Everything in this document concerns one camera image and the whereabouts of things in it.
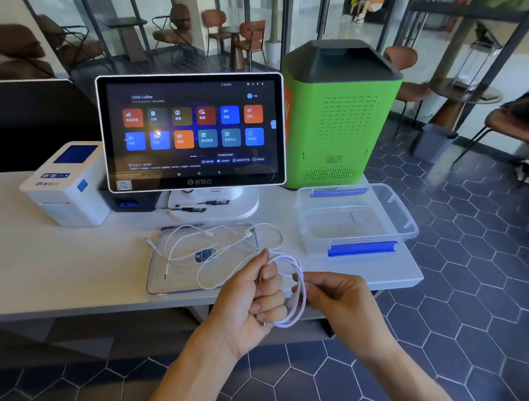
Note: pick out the person's right hand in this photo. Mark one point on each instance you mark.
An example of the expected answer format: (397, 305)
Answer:
(347, 310)

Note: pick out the person's left hand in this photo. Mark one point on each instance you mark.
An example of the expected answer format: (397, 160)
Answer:
(244, 301)

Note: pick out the clear container with blue clips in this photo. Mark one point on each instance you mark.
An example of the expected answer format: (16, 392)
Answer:
(351, 223)

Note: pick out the black receipt printer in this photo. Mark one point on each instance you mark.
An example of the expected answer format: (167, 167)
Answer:
(132, 202)

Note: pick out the grey under-table drawer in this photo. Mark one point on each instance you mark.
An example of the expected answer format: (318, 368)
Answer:
(306, 334)

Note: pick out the clear plastic lid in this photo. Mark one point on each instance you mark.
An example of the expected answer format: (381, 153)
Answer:
(177, 285)

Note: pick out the black pen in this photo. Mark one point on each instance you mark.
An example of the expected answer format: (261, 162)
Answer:
(177, 227)

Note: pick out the black usb adapter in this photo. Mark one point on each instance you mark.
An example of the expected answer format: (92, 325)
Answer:
(192, 210)
(217, 202)

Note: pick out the green cabinet machine grey top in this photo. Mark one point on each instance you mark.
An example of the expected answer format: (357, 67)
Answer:
(343, 136)

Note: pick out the white touchscreen terminal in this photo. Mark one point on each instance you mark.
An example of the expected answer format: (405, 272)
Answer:
(190, 124)

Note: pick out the grey waste bin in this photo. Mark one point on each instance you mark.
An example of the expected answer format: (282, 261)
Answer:
(434, 142)

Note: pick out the white label printer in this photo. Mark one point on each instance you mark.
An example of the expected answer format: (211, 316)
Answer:
(62, 198)

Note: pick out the round wooden table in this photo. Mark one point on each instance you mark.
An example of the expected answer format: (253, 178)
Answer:
(454, 111)

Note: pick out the small round brown table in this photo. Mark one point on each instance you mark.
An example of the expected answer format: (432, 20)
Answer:
(236, 53)

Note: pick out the white planter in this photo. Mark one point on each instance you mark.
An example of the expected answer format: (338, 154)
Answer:
(272, 53)

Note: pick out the orange brown chair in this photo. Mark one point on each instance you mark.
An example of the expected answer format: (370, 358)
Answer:
(253, 31)
(401, 58)
(215, 18)

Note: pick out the large black monitor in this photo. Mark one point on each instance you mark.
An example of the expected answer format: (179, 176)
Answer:
(41, 124)

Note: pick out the brown padded armchair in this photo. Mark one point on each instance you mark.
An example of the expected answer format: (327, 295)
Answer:
(20, 41)
(179, 16)
(78, 49)

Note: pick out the dark pedestal table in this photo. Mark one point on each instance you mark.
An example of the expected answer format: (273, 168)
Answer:
(132, 45)

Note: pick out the black frame glass lantern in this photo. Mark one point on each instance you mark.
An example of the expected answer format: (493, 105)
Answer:
(481, 33)

